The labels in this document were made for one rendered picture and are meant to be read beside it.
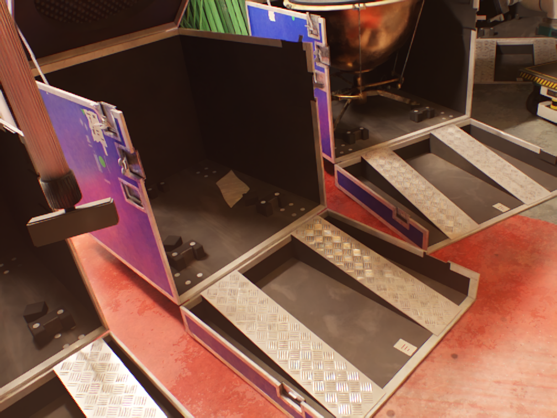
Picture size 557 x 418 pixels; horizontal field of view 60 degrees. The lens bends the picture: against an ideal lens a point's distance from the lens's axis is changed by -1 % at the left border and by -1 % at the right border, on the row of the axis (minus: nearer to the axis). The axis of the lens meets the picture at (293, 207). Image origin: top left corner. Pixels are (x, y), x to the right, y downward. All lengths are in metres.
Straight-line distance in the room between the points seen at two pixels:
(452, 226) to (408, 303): 0.62
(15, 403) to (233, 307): 0.81
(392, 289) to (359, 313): 0.17
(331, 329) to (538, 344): 0.76
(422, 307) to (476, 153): 1.26
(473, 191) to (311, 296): 1.17
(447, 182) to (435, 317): 1.08
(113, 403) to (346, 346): 0.83
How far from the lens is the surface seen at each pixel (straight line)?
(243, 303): 1.95
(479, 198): 2.76
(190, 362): 1.99
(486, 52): 5.02
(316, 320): 2.00
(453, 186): 2.85
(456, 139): 3.11
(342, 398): 1.74
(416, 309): 2.01
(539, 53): 5.01
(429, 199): 2.62
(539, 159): 3.09
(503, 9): 3.40
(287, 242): 2.24
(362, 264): 2.12
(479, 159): 2.98
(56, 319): 2.05
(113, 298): 2.42
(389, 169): 2.78
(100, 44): 2.66
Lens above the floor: 1.43
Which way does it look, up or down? 31 degrees down
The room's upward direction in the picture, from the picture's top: 7 degrees counter-clockwise
